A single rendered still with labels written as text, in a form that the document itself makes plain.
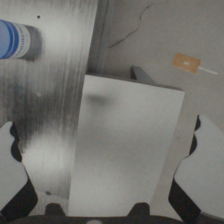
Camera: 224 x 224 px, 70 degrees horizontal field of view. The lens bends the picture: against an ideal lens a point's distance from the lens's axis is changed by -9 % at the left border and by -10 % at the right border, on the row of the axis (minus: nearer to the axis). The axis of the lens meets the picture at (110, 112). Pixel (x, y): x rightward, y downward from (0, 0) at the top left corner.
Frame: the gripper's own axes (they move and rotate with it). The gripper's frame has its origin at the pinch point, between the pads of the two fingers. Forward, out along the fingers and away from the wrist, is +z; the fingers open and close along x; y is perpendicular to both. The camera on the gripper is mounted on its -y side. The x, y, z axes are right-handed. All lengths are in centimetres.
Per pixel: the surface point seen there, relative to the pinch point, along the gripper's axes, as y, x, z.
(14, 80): 3.0, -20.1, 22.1
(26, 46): -3.7, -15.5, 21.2
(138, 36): 1, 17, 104
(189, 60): 16, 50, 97
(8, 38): -5.7, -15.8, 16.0
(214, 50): 8, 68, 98
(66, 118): 11.5, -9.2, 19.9
